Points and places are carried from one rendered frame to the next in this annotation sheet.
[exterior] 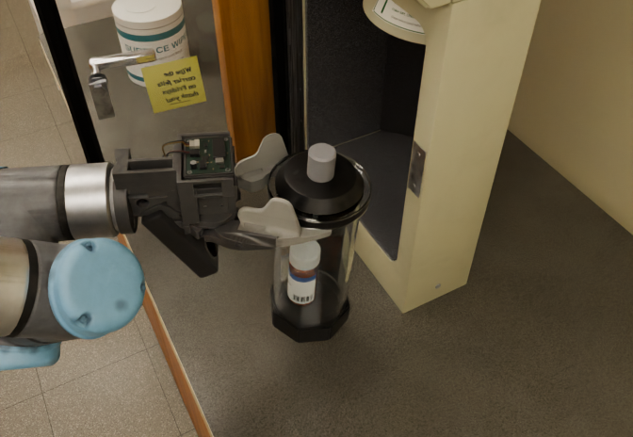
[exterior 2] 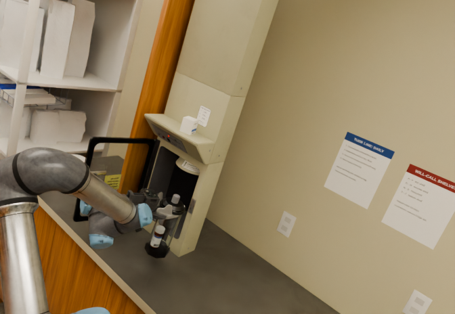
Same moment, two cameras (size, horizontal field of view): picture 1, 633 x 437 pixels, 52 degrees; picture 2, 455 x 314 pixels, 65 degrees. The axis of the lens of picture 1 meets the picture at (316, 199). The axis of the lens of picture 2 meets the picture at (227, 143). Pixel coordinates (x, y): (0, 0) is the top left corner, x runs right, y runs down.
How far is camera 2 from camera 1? 0.92 m
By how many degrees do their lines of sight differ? 38
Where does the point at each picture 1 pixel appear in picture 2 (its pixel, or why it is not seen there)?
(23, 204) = not seen: hidden behind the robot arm
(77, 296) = (145, 213)
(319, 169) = (176, 199)
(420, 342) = (185, 264)
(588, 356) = (229, 266)
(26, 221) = not seen: hidden behind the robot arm
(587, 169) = (221, 222)
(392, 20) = (187, 168)
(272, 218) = (166, 210)
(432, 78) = (200, 181)
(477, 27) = (211, 170)
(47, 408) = not seen: outside the picture
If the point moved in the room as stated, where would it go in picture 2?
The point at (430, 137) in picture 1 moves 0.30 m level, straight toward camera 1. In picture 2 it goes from (198, 195) to (208, 237)
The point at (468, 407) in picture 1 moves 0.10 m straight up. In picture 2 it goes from (202, 278) to (209, 259)
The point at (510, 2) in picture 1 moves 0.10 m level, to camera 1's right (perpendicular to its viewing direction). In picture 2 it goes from (217, 166) to (237, 168)
